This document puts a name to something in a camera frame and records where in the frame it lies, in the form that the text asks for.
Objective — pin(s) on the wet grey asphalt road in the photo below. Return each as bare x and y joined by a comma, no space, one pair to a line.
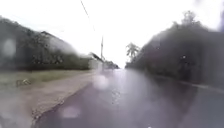
133,103

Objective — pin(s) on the bare dirt verge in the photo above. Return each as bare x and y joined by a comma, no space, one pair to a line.
36,98

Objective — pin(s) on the row of dark trees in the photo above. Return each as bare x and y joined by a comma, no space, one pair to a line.
186,53

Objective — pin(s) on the palm tree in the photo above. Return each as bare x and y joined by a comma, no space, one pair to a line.
132,50

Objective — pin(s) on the pale building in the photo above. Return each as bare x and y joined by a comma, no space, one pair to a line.
96,62

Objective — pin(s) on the grass strip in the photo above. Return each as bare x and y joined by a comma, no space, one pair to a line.
36,76

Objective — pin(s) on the long dark green hedge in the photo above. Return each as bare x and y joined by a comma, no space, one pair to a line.
36,50

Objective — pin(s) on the grey pole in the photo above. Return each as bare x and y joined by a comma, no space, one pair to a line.
102,48

